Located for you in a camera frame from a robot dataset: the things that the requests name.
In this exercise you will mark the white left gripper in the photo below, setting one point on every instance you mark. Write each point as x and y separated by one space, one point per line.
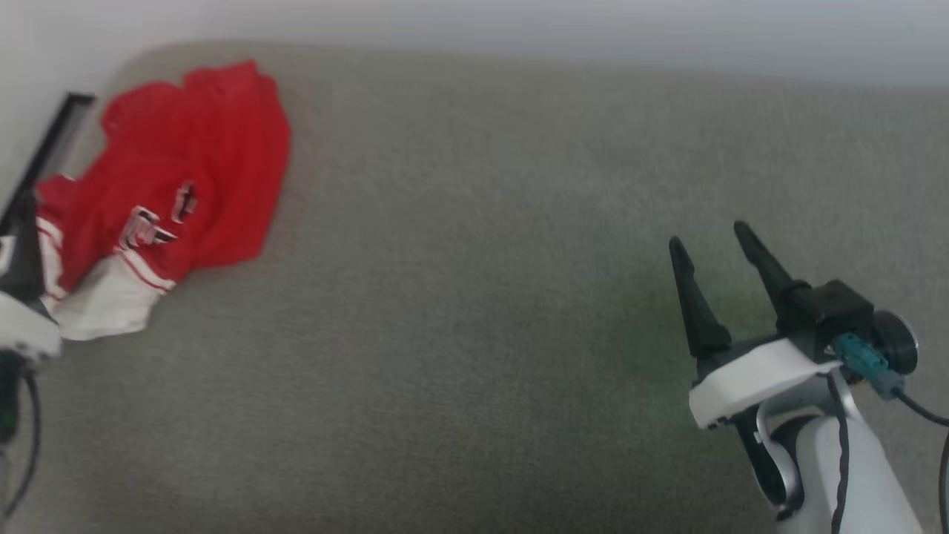
30 326

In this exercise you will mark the red white sports jersey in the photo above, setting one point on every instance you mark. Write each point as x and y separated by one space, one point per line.
200 156

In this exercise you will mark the grey fabric sofa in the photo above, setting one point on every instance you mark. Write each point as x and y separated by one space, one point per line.
474 297

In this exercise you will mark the black wall baseboard strip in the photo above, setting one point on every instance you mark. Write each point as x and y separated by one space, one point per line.
52 144

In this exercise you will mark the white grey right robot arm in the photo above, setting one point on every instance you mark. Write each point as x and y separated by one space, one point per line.
875 475

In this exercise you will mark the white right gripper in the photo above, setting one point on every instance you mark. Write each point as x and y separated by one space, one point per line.
749 378

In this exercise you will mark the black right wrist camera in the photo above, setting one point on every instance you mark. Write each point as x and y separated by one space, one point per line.
834 311

